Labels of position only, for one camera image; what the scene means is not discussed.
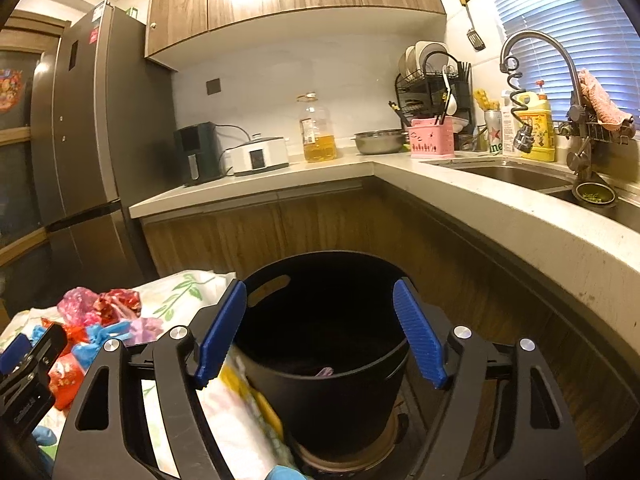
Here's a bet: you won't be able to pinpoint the white plastic bottle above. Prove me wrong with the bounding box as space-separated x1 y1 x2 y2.
501 90 521 157

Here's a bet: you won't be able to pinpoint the grey power cable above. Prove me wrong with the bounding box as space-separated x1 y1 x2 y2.
215 124 251 161

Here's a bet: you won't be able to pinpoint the wooden framed door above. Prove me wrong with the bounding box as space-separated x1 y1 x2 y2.
0 10 71 311

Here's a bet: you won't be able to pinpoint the colourful door poster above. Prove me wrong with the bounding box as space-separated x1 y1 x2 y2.
0 67 23 113

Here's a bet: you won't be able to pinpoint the black plastic bucket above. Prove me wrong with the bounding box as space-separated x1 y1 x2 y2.
232 251 411 461

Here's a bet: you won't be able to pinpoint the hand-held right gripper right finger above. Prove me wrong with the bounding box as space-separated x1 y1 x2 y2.
392 277 586 480

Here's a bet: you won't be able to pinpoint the wire sink caddy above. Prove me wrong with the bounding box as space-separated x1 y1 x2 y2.
557 115 638 146

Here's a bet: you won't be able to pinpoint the purple crumpled plastic bag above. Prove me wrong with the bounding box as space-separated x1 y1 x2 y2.
125 316 166 346

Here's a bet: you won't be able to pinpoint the pink utensil holder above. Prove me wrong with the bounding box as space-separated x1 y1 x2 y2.
407 116 456 159

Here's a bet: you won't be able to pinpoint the sink drain strainer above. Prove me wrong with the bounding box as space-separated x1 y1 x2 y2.
574 181 617 208

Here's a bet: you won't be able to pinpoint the grey steel refrigerator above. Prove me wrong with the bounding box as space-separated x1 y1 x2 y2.
30 2 176 281

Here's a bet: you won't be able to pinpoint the red foil crumpled bag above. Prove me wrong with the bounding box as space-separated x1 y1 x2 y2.
95 288 143 326

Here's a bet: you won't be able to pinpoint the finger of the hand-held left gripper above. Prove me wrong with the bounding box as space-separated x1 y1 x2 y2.
0 332 33 377

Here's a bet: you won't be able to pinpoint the silver drink can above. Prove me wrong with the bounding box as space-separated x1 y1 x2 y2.
484 109 503 155

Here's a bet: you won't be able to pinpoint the red and white plastic bag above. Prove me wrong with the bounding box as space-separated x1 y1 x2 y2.
40 317 93 411

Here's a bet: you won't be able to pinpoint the floral white cloth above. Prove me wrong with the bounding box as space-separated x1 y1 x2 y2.
0 270 296 480

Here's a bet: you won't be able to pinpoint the coiled faucet sprayer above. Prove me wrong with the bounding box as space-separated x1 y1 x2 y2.
505 57 536 153

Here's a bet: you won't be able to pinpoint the hanging slotted spatula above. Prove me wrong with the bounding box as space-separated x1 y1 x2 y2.
456 0 487 52

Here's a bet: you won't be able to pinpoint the steel kitchen sink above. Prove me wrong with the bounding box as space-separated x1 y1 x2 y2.
425 157 640 231

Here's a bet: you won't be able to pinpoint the steel kitchen faucet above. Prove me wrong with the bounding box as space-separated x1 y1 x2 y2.
500 30 596 186

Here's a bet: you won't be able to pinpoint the wooden lower cabinets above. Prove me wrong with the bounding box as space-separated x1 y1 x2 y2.
142 180 640 461

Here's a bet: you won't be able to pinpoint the pink crumpled plastic bag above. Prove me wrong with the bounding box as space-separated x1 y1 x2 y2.
56 286 103 328

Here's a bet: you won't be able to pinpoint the yellow detergent bottle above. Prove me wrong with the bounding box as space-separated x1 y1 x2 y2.
520 80 556 162

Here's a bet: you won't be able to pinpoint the white rice cooker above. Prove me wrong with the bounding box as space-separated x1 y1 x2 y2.
223 133 291 177

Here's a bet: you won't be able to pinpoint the black dish rack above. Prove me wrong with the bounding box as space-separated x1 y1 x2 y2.
395 41 473 151

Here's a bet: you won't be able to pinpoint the pink dish cloth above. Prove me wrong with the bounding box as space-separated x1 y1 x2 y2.
577 69 636 128

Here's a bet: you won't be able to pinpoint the cooking oil bottle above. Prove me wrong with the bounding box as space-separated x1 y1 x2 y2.
299 92 337 163

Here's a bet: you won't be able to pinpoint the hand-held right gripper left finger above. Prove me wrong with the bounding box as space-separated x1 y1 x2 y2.
52 279 281 480

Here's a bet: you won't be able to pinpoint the large white plate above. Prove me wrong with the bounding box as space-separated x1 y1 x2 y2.
415 41 448 73

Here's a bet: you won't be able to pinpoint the window blinds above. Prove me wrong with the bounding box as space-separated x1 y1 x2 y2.
482 0 636 116

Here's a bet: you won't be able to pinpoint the black air fryer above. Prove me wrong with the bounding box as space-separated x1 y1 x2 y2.
173 122 226 187

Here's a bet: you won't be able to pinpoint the steel mixing bowl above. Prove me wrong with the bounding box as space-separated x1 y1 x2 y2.
354 129 408 156

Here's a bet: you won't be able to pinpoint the blue crumpled plastic bag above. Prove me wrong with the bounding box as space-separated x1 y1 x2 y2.
32 425 61 448
75 321 132 368

